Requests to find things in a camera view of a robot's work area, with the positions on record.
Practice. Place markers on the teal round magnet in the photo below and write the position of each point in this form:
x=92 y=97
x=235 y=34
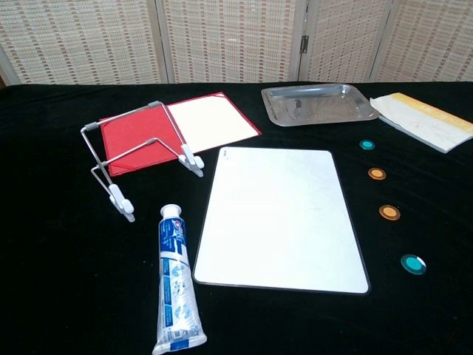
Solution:
x=413 y=264
x=367 y=144

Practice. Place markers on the orange round magnet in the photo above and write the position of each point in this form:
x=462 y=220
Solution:
x=389 y=212
x=377 y=173

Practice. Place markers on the white magnetic board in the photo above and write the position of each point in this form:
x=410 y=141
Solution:
x=277 y=222

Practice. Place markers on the stainless steel tray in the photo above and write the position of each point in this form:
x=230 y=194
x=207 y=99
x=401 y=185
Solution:
x=318 y=105

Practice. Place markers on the open red folder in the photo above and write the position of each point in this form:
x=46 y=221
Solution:
x=127 y=142

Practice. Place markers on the white blue toothpaste tube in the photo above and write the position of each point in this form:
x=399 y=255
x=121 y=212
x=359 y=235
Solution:
x=173 y=277

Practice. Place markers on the woven folding screen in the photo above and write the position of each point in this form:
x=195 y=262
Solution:
x=229 y=37

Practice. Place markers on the yellow and white booklet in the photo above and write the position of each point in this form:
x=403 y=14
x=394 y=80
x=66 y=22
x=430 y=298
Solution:
x=425 y=124

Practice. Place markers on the black tablecloth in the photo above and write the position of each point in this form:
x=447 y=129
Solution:
x=55 y=259

